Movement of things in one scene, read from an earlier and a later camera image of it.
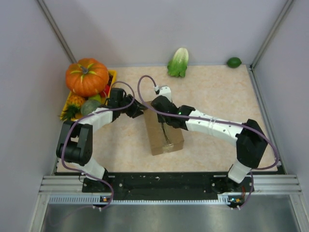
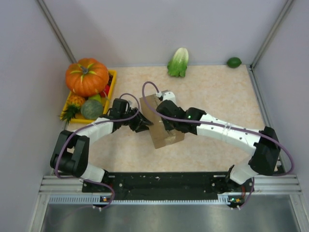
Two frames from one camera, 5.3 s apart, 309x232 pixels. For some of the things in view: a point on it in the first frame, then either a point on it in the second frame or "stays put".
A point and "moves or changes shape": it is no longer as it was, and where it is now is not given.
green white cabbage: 177,65 stays put
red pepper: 104,93 stays put
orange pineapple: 74,105 stays put
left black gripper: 136,109 to 140,123
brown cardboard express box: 163,137 moves or changes shape
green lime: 233,62 stays put
